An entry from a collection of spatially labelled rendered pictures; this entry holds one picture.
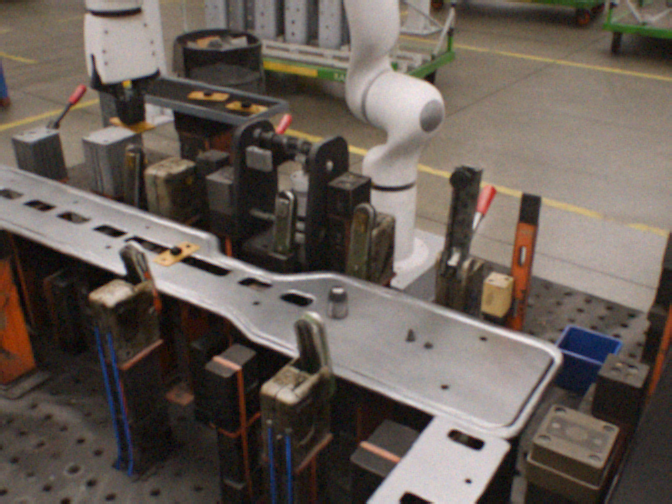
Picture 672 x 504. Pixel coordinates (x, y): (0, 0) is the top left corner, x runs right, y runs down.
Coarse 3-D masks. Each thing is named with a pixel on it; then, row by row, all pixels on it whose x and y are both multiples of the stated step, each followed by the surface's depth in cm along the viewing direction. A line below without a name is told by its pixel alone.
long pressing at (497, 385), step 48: (48, 192) 152; (48, 240) 134; (96, 240) 133; (192, 240) 133; (192, 288) 119; (240, 288) 119; (288, 288) 119; (384, 288) 118; (288, 336) 107; (336, 336) 107; (384, 336) 107; (432, 336) 107; (480, 336) 107; (528, 336) 106; (384, 384) 98; (432, 384) 97; (480, 384) 97; (528, 384) 97
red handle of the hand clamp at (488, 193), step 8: (488, 192) 117; (496, 192) 118; (480, 200) 117; (488, 200) 117; (480, 208) 116; (488, 208) 117; (480, 216) 116; (472, 232) 115; (456, 248) 114; (456, 256) 113; (448, 264) 113; (456, 264) 113
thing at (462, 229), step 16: (464, 176) 105; (480, 176) 108; (464, 192) 109; (464, 208) 110; (448, 224) 111; (464, 224) 111; (448, 240) 112; (464, 240) 110; (448, 256) 114; (464, 256) 111
